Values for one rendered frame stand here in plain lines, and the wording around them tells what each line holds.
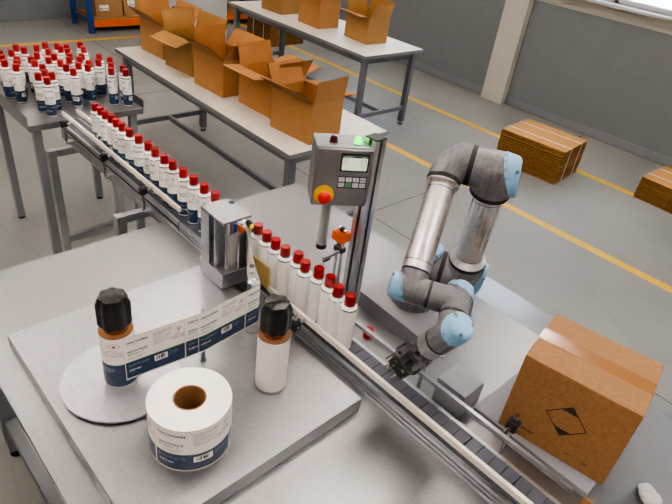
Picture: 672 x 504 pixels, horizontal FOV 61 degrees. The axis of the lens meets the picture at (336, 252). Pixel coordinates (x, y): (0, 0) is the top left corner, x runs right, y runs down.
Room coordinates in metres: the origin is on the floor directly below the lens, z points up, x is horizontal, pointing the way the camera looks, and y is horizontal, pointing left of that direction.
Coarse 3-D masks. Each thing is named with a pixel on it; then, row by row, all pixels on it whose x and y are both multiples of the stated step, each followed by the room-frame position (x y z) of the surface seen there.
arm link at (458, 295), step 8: (456, 280) 1.23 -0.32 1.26; (464, 280) 1.23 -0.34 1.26; (432, 288) 1.19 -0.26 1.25; (440, 288) 1.19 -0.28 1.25; (448, 288) 1.19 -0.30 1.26; (456, 288) 1.20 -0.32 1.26; (464, 288) 1.20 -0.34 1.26; (472, 288) 1.21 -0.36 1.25; (432, 296) 1.17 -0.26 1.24; (440, 296) 1.17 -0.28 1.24; (448, 296) 1.17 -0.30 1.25; (456, 296) 1.17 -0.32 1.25; (464, 296) 1.17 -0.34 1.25; (472, 296) 1.19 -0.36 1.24; (432, 304) 1.17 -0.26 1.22; (440, 304) 1.16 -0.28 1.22; (448, 304) 1.15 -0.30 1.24; (456, 304) 1.15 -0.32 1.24; (464, 304) 1.15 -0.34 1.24; (472, 304) 1.19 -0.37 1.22; (464, 312) 1.13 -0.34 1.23
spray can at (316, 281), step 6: (318, 270) 1.43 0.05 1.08; (324, 270) 1.45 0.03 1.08; (312, 276) 1.45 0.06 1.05; (318, 276) 1.43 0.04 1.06; (312, 282) 1.43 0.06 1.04; (318, 282) 1.43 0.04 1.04; (312, 288) 1.43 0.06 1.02; (318, 288) 1.42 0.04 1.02; (312, 294) 1.42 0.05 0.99; (318, 294) 1.42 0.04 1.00; (312, 300) 1.42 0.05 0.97; (318, 300) 1.42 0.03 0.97; (312, 306) 1.42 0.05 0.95; (306, 312) 1.44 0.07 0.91; (312, 312) 1.42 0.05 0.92; (312, 318) 1.42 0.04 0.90
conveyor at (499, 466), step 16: (320, 336) 1.36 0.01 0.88; (336, 352) 1.30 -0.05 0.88; (352, 352) 1.31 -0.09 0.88; (368, 352) 1.32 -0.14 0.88; (384, 368) 1.26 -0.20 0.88; (400, 384) 1.21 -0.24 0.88; (416, 400) 1.15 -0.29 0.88; (416, 416) 1.09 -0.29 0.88; (432, 416) 1.10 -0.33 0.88; (432, 432) 1.05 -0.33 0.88; (448, 432) 1.05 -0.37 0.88; (464, 432) 1.06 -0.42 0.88; (480, 448) 1.02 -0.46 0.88; (496, 464) 0.97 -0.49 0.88; (512, 480) 0.93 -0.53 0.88; (528, 496) 0.89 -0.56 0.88; (544, 496) 0.90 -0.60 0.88
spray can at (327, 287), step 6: (330, 276) 1.41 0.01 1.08; (324, 282) 1.41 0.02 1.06; (330, 282) 1.40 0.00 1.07; (324, 288) 1.40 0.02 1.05; (330, 288) 1.40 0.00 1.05; (324, 294) 1.39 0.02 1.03; (324, 300) 1.39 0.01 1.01; (318, 306) 1.41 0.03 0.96; (324, 306) 1.39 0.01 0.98; (318, 312) 1.40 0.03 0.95; (324, 312) 1.39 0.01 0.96; (318, 318) 1.40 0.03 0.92; (324, 318) 1.39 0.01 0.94; (318, 324) 1.39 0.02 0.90; (324, 324) 1.39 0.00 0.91
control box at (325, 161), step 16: (320, 144) 1.48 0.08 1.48; (352, 144) 1.51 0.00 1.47; (320, 160) 1.47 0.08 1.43; (336, 160) 1.48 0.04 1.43; (320, 176) 1.47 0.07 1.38; (336, 176) 1.48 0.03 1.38; (368, 176) 1.50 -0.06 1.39; (320, 192) 1.47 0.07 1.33; (336, 192) 1.48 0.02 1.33; (352, 192) 1.49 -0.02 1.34
